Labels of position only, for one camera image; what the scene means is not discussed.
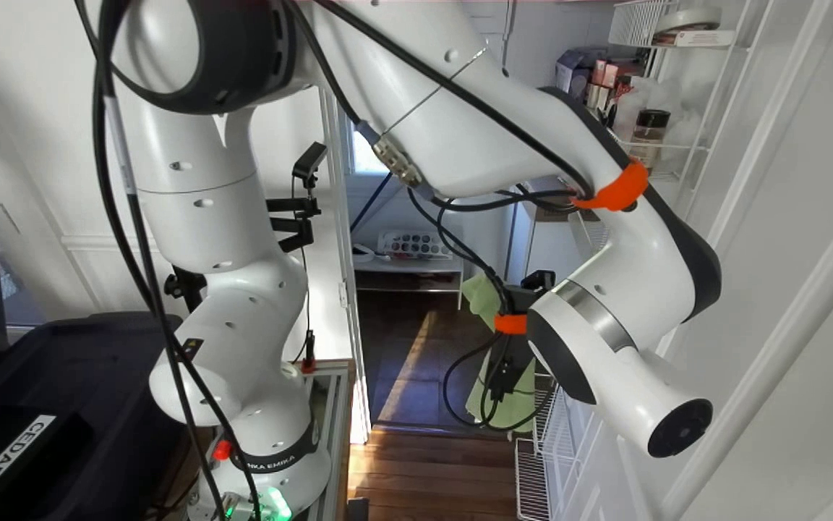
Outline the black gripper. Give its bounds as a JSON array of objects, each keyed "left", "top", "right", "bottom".
[{"left": 516, "top": 270, "right": 558, "bottom": 296}]

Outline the green towel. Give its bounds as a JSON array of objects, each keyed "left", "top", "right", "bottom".
[{"left": 459, "top": 270, "right": 547, "bottom": 438}]

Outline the white background table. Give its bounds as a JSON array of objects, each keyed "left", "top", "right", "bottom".
[{"left": 349, "top": 228, "right": 467, "bottom": 299}]

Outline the white panel door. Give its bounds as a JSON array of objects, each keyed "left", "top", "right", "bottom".
[{"left": 529, "top": 0, "right": 833, "bottom": 521}]

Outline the black equipment case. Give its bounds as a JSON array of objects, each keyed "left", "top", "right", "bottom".
[{"left": 0, "top": 309, "right": 203, "bottom": 521}]

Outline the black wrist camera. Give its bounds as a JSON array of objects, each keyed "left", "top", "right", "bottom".
[{"left": 486, "top": 332, "right": 526, "bottom": 400}]

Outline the white wire door rack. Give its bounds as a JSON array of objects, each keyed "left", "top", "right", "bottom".
[{"left": 509, "top": 422, "right": 584, "bottom": 521}]

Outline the white wire shelving unit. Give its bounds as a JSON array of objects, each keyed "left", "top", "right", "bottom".
[{"left": 553, "top": 0, "right": 761, "bottom": 200}]

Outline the black camera on stand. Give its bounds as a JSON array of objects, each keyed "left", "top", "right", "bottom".
[{"left": 263, "top": 138, "right": 328, "bottom": 257}]

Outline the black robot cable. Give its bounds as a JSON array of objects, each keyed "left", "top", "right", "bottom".
[{"left": 72, "top": 0, "right": 266, "bottom": 521}]

